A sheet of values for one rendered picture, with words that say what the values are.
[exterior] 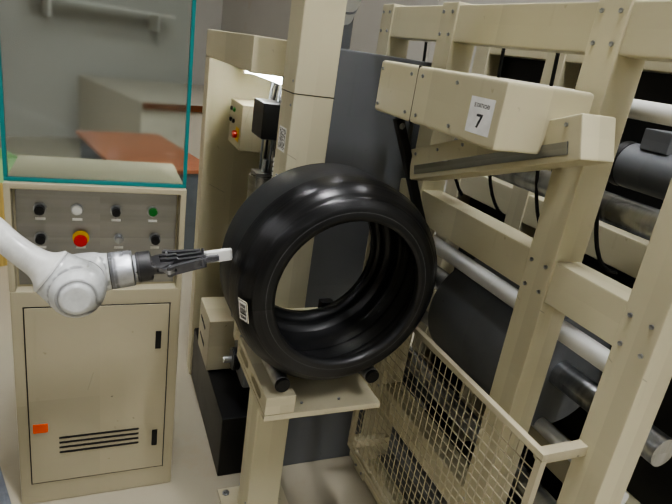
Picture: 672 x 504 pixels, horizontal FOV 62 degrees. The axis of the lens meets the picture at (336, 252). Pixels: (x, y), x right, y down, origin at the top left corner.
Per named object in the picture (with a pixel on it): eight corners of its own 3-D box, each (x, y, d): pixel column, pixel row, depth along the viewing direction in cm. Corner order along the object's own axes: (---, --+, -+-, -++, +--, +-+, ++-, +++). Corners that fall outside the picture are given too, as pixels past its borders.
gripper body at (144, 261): (134, 260, 132) (174, 254, 135) (132, 247, 139) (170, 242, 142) (138, 288, 135) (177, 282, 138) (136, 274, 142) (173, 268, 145)
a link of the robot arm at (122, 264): (107, 246, 137) (133, 243, 139) (113, 280, 141) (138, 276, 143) (108, 260, 129) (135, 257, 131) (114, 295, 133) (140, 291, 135)
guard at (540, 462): (346, 444, 227) (375, 288, 204) (351, 443, 228) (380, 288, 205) (474, 664, 151) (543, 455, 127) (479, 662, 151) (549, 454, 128)
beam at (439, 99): (372, 109, 173) (380, 59, 168) (441, 117, 183) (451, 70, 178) (490, 151, 121) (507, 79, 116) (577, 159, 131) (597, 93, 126)
